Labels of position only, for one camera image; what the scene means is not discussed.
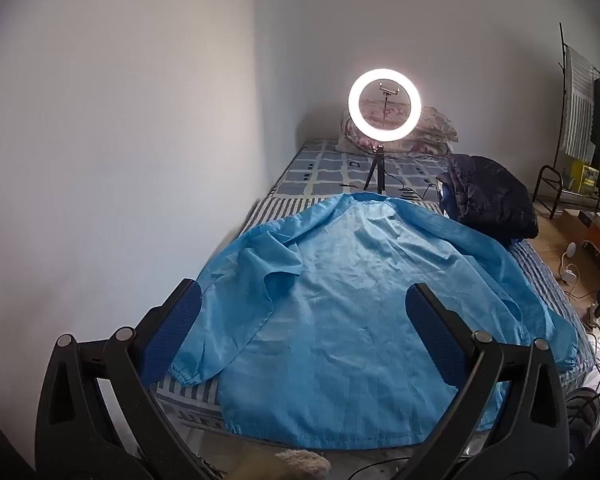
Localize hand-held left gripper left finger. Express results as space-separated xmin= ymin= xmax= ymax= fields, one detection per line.
xmin=35 ymin=278 xmax=216 ymax=480

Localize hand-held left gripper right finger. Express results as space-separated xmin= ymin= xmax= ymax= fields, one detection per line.
xmin=404 ymin=282 xmax=573 ymax=480

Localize light blue zip jacket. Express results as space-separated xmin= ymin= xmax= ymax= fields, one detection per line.
xmin=172 ymin=192 xmax=578 ymax=451

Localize black clothes rack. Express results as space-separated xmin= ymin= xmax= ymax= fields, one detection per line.
xmin=532 ymin=22 xmax=600 ymax=218

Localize striped bed blanket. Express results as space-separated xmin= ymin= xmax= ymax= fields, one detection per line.
xmin=150 ymin=195 xmax=598 ymax=441

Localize royal blue folded cloth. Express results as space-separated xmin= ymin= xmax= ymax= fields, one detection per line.
xmin=437 ymin=182 xmax=456 ymax=218

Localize navy down jacket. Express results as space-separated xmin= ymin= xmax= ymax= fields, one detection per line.
xmin=437 ymin=154 xmax=539 ymax=241

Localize white power strip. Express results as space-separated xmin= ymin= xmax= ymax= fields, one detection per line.
xmin=560 ymin=242 xmax=581 ymax=283

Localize cardboard box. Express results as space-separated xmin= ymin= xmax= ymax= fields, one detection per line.
xmin=561 ymin=208 xmax=597 ymax=248

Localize black tripod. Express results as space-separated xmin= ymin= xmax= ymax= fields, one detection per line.
xmin=362 ymin=144 xmax=387 ymax=193

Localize beige fuzzy object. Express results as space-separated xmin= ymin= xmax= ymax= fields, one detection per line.
xmin=274 ymin=450 xmax=332 ymax=480

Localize floral folded quilt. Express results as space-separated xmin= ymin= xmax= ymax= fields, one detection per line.
xmin=336 ymin=106 xmax=459 ymax=153

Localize yellow box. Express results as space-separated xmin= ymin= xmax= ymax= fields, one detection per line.
xmin=570 ymin=160 xmax=600 ymax=196

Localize white striped towel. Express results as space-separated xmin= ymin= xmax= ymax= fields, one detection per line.
xmin=564 ymin=46 xmax=597 ymax=161

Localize black ring light cable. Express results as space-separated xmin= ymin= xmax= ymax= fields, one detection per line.
xmin=384 ymin=174 xmax=440 ymax=202

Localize white ring light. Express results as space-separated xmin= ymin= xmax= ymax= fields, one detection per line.
xmin=348 ymin=68 xmax=422 ymax=143

